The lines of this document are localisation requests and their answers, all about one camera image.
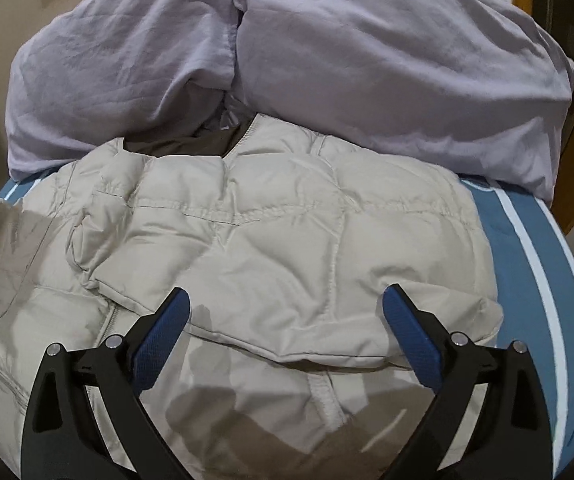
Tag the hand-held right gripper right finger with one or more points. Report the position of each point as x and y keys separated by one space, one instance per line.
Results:
x=409 y=330

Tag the beige puffer jacket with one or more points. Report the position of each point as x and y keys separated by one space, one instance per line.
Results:
x=277 y=230

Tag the blue white striped bed sheet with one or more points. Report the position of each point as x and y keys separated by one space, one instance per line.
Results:
x=522 y=270

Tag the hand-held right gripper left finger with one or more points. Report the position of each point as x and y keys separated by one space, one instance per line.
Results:
x=164 y=327

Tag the lavender pillow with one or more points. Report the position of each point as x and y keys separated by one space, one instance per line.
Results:
x=377 y=70
x=117 y=60

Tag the lavender pillow left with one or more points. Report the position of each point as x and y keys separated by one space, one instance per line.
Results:
x=117 y=60

